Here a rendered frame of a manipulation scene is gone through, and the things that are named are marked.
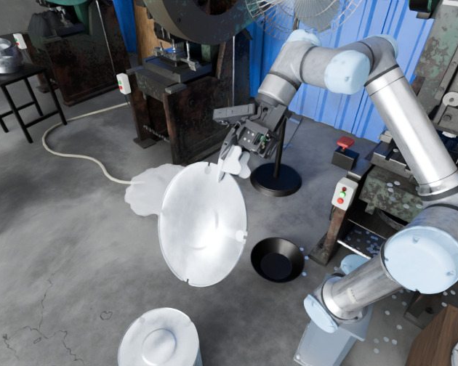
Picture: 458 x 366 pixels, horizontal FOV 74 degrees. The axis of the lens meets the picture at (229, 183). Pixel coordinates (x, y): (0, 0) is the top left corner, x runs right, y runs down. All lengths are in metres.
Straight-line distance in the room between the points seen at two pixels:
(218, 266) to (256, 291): 1.04
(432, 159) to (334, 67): 0.28
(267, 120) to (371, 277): 0.42
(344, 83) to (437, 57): 0.77
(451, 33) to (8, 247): 2.39
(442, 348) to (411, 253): 0.82
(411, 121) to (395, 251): 0.26
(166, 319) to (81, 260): 0.84
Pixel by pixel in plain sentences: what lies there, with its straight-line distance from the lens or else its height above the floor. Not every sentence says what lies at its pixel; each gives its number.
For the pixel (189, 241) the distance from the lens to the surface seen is 0.74.
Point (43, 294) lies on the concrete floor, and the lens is 1.97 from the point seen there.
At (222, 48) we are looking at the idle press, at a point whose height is 0.79.
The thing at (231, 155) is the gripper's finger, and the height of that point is 1.11.
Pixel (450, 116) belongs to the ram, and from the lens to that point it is 1.42.
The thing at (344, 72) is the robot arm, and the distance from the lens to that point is 0.61.
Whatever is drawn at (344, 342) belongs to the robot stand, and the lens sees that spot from 1.30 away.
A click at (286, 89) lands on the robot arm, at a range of 0.67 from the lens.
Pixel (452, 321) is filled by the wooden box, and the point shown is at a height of 0.35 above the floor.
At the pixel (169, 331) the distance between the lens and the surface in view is 1.31.
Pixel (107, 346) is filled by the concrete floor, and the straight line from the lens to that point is 1.69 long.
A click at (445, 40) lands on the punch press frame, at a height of 1.19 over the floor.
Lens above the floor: 1.49
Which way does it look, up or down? 41 degrees down
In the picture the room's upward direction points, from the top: straight up
